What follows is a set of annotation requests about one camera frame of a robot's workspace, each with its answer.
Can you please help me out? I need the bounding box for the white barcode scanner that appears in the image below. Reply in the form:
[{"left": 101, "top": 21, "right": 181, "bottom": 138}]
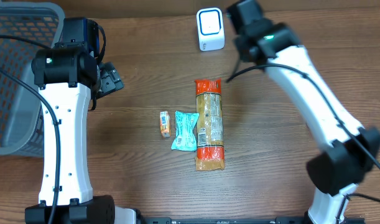
[{"left": 196, "top": 7, "right": 225, "bottom": 52}]

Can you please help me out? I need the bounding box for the red and tan cracker package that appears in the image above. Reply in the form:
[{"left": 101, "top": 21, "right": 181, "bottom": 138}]
[{"left": 195, "top": 79, "right": 225, "bottom": 171}]

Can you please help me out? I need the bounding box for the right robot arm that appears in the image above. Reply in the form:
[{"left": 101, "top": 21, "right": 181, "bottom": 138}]
[{"left": 227, "top": 1, "right": 380, "bottom": 223}]

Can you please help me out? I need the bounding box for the light blue tissue pack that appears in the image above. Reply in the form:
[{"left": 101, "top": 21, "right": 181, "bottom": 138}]
[{"left": 171, "top": 111, "right": 199, "bottom": 151}]

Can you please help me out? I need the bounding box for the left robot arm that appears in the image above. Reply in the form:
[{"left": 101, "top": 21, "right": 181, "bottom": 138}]
[{"left": 25, "top": 17, "right": 140, "bottom": 224}]

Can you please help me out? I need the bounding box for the grey plastic shopping basket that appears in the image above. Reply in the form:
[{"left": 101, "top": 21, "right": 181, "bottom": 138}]
[{"left": 0, "top": 2, "right": 65, "bottom": 157}]

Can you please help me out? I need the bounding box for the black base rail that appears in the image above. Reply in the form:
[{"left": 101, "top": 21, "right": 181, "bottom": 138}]
[{"left": 136, "top": 216, "right": 366, "bottom": 224}]

